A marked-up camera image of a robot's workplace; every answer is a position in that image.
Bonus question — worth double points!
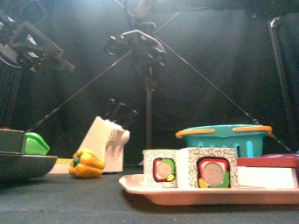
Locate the grey-green toy box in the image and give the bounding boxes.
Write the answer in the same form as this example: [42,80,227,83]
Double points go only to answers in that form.
[0,127,28,155]

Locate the green toy vegetable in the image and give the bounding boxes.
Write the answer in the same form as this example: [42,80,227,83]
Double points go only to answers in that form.
[23,131,52,156]

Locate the beige toy cutting board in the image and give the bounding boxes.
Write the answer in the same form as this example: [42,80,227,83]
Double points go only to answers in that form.
[48,157,75,175]

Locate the yellow toy bell pepper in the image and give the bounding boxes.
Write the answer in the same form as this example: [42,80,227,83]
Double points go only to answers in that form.
[70,148,109,179]

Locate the thin diagonal brace cable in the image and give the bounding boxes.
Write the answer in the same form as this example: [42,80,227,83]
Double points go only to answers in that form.
[26,11,182,133]
[115,0,295,154]

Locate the pink plastic tray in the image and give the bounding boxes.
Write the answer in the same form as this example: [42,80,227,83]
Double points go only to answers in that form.
[118,173,299,207]

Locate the white and maroon box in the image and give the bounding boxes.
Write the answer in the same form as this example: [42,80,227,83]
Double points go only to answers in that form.
[237,157,299,190]

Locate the speckled maki sushi toy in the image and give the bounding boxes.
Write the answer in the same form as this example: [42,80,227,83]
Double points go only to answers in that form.
[177,147,239,190]
[143,149,181,189]

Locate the purple toy object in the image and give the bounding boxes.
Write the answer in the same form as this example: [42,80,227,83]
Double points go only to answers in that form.
[261,153,299,160]

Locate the dark grey toy bowl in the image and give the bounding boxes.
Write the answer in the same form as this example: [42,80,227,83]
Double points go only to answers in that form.
[0,151,61,181]

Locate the grey metal frame tube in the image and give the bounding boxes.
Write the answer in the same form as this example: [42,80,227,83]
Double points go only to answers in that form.
[267,17,297,147]

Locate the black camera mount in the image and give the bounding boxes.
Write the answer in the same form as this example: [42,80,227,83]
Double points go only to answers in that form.
[105,29,169,70]

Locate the white toy knife block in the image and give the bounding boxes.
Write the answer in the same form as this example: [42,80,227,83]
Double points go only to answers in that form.
[79,115,133,173]

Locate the teal basket with orange handles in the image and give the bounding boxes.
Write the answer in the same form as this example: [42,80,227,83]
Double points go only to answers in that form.
[174,124,274,158]

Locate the black vertical stand pole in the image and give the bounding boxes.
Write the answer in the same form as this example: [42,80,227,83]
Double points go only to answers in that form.
[145,66,155,151]

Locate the black toy knife handle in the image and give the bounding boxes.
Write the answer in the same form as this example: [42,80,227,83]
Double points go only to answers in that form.
[122,109,139,130]
[110,101,129,123]
[102,98,118,119]

